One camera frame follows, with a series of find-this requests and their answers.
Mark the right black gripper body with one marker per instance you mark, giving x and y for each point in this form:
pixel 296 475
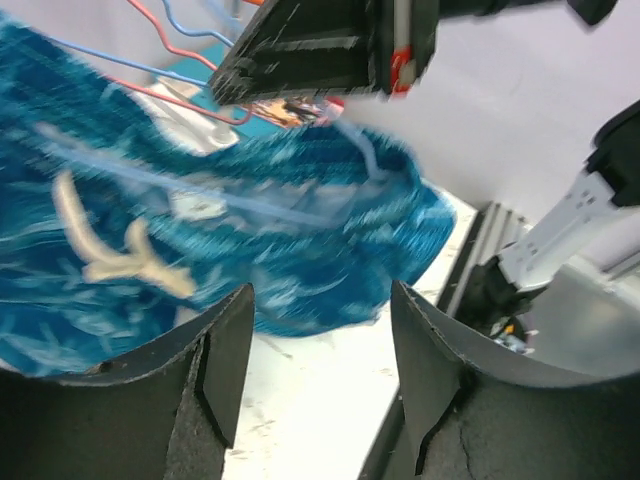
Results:
pixel 403 38

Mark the blue leaf print shorts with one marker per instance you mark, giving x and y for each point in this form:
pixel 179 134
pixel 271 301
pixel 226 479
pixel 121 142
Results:
pixel 94 265

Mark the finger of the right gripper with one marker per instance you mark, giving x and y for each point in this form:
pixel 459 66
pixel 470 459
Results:
pixel 308 47

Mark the illustrated paperback book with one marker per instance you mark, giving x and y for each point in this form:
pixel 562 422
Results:
pixel 291 112

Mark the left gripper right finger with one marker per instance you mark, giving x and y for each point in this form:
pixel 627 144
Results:
pixel 477 410

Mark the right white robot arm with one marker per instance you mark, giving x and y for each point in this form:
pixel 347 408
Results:
pixel 604 189

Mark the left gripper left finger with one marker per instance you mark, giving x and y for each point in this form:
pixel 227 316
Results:
pixel 166 410

